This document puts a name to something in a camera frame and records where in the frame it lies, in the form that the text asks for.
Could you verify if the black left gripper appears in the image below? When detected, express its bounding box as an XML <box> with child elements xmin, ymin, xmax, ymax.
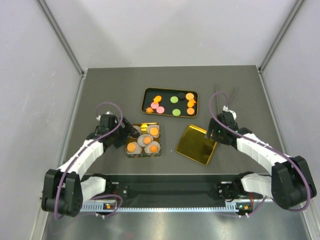
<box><xmin>110</xmin><ymin>116</ymin><xmax>138</xmax><ymax>148</ymax></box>

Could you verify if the orange round cookie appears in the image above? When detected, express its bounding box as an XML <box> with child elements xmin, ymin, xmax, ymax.
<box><xmin>186</xmin><ymin>107</ymin><xmax>195</xmax><ymax>116</ymax></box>
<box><xmin>126</xmin><ymin>142</ymin><xmax>137</xmax><ymax>153</ymax></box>
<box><xmin>185</xmin><ymin>92</ymin><xmax>195</xmax><ymax>101</ymax></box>
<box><xmin>149</xmin><ymin>127</ymin><xmax>159</xmax><ymax>136</ymax></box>

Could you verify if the gold square tin lid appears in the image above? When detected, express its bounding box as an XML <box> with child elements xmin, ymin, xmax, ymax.
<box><xmin>176</xmin><ymin>124</ymin><xmax>218</xmax><ymax>166</ymax></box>

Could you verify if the orange flower cookie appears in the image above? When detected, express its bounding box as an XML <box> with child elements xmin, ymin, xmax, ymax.
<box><xmin>143</xmin><ymin>136</ymin><xmax>153</xmax><ymax>145</ymax></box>

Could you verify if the gold square cookie tin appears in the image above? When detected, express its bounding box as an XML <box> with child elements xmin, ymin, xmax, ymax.
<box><xmin>125</xmin><ymin>122</ymin><xmax>162</xmax><ymax>158</ymax></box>

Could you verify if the orange spiky cookie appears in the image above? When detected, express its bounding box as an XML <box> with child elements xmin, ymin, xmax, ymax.
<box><xmin>149</xmin><ymin>145</ymin><xmax>159</xmax><ymax>153</ymax></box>

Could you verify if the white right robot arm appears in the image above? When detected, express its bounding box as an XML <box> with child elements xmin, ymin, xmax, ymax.
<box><xmin>205</xmin><ymin>106</ymin><xmax>317</xmax><ymax>211</ymax></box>

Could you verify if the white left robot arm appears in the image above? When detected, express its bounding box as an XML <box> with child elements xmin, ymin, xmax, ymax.
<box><xmin>41</xmin><ymin>112</ymin><xmax>140</xmax><ymax>217</ymax></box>

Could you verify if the white paper cup top left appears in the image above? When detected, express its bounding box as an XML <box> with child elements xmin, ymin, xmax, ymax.
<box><xmin>132</xmin><ymin>125</ymin><xmax>142</xmax><ymax>138</ymax></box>

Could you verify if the white paper cup bottom left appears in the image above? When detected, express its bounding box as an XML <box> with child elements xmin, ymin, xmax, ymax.
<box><xmin>126</xmin><ymin>142</ymin><xmax>142</xmax><ymax>155</ymax></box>

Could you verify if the white paper cup centre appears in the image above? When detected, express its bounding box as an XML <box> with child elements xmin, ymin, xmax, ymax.
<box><xmin>137</xmin><ymin>134</ymin><xmax>154</xmax><ymax>148</ymax></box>

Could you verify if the white paper cup bottom right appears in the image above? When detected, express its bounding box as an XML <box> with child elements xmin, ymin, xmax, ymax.
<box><xmin>144</xmin><ymin>141</ymin><xmax>161</xmax><ymax>154</ymax></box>

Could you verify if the orange bird cookie right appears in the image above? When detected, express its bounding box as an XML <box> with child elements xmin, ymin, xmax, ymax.
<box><xmin>187</xmin><ymin>99</ymin><xmax>197</xmax><ymax>108</ymax></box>

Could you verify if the orange bird cookie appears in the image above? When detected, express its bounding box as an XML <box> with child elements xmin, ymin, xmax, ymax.
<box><xmin>187</xmin><ymin>99</ymin><xmax>197</xmax><ymax>108</ymax></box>
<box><xmin>153</xmin><ymin>95</ymin><xmax>162</xmax><ymax>104</ymax></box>

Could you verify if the orange star cookie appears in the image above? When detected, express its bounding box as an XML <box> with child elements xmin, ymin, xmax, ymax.
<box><xmin>145</xmin><ymin>107</ymin><xmax>154</xmax><ymax>114</ymax></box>

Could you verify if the green round cookie lower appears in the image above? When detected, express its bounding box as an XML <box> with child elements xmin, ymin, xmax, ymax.
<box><xmin>172</xmin><ymin>108</ymin><xmax>181</xmax><ymax>116</ymax></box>

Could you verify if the green round cookie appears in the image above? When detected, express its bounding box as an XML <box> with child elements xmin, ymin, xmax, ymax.
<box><xmin>170</xmin><ymin>96</ymin><xmax>179</xmax><ymax>104</ymax></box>
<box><xmin>172</xmin><ymin>108</ymin><xmax>181</xmax><ymax>116</ymax></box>

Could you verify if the black round cookie on tray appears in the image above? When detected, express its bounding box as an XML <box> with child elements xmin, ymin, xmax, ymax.
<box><xmin>177</xmin><ymin>92</ymin><xmax>186</xmax><ymax>101</ymax></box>

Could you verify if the pink round cookie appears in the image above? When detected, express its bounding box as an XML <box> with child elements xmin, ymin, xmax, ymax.
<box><xmin>150</xmin><ymin>102</ymin><xmax>159</xmax><ymax>110</ymax></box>
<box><xmin>156</xmin><ymin>106</ymin><xmax>165</xmax><ymax>114</ymax></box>

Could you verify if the green round cookie upper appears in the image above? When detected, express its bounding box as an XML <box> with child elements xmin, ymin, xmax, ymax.
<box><xmin>170</xmin><ymin>96</ymin><xmax>179</xmax><ymax>104</ymax></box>

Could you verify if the orange bird cookie left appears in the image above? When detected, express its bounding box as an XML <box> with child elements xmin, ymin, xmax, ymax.
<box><xmin>153</xmin><ymin>95</ymin><xmax>162</xmax><ymax>104</ymax></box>

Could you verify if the black rectangular tray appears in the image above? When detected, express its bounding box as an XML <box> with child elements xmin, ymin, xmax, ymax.
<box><xmin>141</xmin><ymin>87</ymin><xmax>199</xmax><ymax>118</ymax></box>

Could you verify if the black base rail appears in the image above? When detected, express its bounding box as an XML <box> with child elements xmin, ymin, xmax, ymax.
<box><xmin>79</xmin><ymin>174</ymin><xmax>271</xmax><ymax>208</ymax></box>

